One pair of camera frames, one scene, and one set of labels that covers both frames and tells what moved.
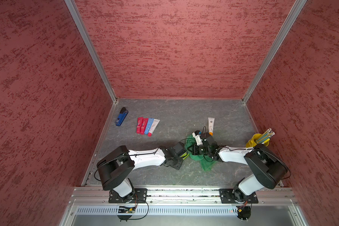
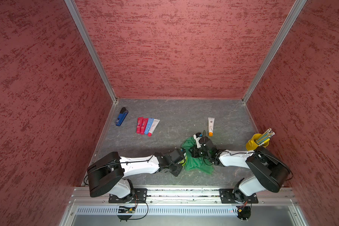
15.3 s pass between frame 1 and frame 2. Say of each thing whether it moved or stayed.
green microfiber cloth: moved
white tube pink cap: stayed
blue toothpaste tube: stayed
